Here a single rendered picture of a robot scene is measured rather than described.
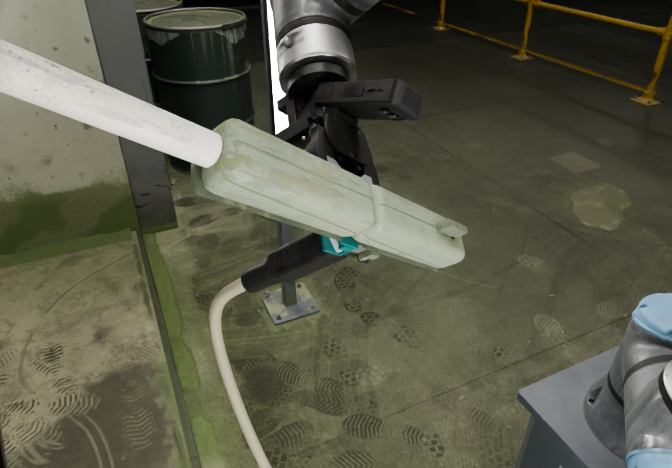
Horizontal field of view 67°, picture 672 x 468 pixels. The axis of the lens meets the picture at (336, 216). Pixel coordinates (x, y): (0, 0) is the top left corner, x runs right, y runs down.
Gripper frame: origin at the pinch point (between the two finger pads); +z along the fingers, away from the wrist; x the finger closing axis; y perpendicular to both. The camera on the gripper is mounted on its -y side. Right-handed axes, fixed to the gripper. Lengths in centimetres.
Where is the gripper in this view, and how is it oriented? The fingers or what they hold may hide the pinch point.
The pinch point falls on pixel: (357, 240)
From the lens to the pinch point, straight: 48.4
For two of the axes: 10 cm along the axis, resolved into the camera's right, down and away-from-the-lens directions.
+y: -7.5, 3.6, 5.5
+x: -6.5, -2.5, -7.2
